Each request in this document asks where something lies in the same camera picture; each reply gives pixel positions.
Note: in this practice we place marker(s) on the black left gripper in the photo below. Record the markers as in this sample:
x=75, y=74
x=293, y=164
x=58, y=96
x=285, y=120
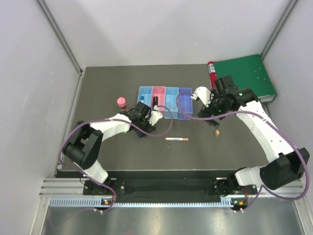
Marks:
x=149, y=127

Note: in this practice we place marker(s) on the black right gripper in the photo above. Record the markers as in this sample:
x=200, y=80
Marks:
x=205, y=112

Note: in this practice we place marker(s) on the purple drawer box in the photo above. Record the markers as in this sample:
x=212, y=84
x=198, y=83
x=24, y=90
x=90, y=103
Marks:
x=185, y=103

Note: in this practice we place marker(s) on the pink drawer box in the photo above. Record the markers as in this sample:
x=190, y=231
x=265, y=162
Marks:
x=159, y=91

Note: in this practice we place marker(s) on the red clip folder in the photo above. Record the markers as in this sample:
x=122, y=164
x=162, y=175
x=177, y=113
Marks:
x=212, y=73

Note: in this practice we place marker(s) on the green ring binder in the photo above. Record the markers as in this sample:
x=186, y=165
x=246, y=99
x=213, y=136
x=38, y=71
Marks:
x=248, y=72

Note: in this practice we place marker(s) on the black blue highlighter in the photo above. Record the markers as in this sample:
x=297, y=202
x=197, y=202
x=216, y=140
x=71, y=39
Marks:
x=155, y=103

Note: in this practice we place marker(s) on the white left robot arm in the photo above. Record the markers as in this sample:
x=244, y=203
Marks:
x=83, y=146

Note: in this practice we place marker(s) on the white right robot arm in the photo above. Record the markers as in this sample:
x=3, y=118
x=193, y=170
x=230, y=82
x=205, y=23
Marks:
x=286, y=163

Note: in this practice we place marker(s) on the orange white marker pen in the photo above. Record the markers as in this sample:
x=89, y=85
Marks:
x=176, y=139

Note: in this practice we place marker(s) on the pink capped small bottle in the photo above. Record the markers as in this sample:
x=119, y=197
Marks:
x=121, y=102

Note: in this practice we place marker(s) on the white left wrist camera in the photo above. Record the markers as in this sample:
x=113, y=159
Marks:
x=156, y=115

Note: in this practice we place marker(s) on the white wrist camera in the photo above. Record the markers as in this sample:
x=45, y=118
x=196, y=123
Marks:
x=156, y=115
x=203, y=94

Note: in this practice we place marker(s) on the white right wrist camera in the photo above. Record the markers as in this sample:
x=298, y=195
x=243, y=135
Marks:
x=203, y=94

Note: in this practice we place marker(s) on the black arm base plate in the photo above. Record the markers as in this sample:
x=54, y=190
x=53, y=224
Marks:
x=227, y=175

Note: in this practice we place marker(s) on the aluminium frame post right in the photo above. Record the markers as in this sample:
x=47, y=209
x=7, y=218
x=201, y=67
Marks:
x=278, y=27

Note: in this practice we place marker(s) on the aluminium frame post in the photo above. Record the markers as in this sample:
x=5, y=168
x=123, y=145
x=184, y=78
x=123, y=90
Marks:
x=58, y=33
x=278, y=27

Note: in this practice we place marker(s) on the aluminium front rail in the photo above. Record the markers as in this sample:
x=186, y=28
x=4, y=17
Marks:
x=156, y=189

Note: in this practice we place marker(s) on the grey slotted cable duct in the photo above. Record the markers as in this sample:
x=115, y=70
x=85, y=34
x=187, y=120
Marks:
x=104, y=203

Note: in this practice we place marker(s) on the aluminium frame post left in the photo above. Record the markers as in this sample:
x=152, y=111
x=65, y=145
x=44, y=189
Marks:
x=58, y=33

